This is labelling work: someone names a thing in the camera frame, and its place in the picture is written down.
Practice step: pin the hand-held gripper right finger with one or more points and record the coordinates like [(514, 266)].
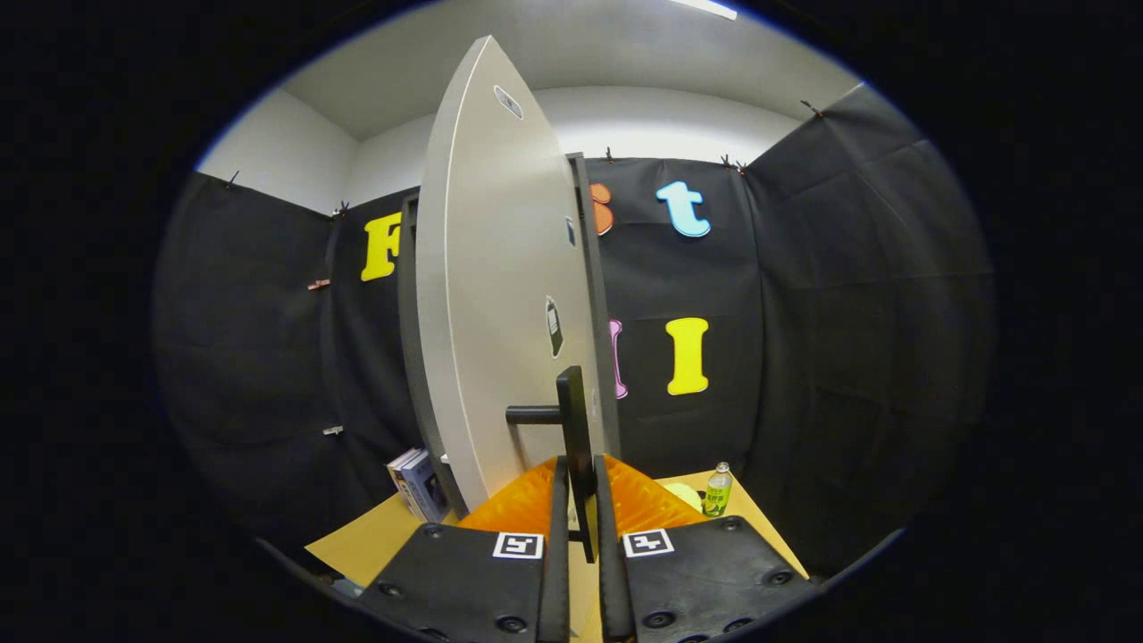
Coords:
[(609, 572)]

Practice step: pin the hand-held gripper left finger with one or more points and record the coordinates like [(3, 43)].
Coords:
[(554, 554)]

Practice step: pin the dark framed shoe cabinet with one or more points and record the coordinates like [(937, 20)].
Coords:
[(596, 304)]

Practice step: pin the pale yellow round object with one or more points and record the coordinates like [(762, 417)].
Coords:
[(683, 496)]

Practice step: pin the green drink bottle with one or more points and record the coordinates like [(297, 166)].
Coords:
[(717, 496)]

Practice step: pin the dark blue book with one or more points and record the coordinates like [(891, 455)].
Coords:
[(423, 487)]

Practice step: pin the black backdrop cloth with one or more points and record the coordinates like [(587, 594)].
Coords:
[(848, 313)]

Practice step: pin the long ceiling light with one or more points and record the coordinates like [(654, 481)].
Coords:
[(710, 8)]

